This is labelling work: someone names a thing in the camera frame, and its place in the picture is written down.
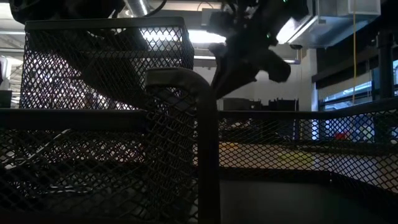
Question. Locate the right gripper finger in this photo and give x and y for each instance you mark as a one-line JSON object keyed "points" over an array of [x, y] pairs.
{"points": [[230, 81]]}

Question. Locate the black mesh desk organizer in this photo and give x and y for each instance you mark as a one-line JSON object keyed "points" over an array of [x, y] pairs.
{"points": [[208, 140]]}

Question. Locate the black marker pen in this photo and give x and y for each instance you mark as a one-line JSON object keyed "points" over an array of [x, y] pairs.
{"points": [[99, 68]]}

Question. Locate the black binder clip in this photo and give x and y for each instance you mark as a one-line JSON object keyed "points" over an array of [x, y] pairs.
{"points": [[37, 148]]}

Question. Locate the fluorescent ceiling light tube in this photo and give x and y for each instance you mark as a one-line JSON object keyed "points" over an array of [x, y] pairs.
{"points": [[203, 57]]}

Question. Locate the black storage racks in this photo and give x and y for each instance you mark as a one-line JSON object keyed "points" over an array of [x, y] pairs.
{"points": [[280, 105]]}

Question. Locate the bright window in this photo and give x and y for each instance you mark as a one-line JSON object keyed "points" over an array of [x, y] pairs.
{"points": [[342, 96]]}

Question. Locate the dark background box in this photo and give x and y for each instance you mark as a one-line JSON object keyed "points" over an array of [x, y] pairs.
{"points": [[5, 99]]}

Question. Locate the red background object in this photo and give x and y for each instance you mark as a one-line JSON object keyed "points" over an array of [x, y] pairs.
{"points": [[342, 136]]}

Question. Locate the ceiling security camera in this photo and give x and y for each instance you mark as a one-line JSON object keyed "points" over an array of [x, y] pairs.
{"points": [[296, 47]]}

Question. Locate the black upright post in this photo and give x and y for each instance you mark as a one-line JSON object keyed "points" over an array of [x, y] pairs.
{"points": [[385, 62]]}

